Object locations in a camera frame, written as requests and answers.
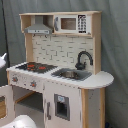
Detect white microwave door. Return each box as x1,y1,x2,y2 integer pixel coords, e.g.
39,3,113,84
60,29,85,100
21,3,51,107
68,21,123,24
54,14,91,34

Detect white oven door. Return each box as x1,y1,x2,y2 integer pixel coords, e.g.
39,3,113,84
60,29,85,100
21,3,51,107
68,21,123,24
0,85,15,127

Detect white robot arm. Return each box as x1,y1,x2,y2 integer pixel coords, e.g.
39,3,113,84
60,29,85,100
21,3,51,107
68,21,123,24
0,54,37,128

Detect wooden toy kitchen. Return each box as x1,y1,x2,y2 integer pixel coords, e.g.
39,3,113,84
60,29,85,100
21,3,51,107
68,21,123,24
5,10,115,128

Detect grey toy sink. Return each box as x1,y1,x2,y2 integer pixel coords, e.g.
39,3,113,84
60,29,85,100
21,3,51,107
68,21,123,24
52,68,92,81

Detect black toy faucet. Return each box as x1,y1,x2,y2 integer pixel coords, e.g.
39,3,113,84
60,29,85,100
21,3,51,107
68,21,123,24
75,51,93,70

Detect black stovetop red burners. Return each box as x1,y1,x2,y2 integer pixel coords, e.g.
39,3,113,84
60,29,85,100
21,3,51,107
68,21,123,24
18,62,55,73

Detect right stove knob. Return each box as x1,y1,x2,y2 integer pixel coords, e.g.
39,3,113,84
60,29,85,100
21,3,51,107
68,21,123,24
30,81,37,87

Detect stove knob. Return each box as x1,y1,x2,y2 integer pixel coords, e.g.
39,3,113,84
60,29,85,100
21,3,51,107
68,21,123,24
12,77,18,82
30,81,37,87

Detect white fridge door dispenser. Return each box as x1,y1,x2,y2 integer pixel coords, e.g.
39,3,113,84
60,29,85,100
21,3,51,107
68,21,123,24
43,81,83,128

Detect grey range hood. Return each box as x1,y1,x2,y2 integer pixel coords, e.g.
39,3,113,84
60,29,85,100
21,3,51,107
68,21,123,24
24,15,52,35

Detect left stove knob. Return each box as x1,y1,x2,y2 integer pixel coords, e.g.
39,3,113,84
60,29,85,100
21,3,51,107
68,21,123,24
12,77,18,82

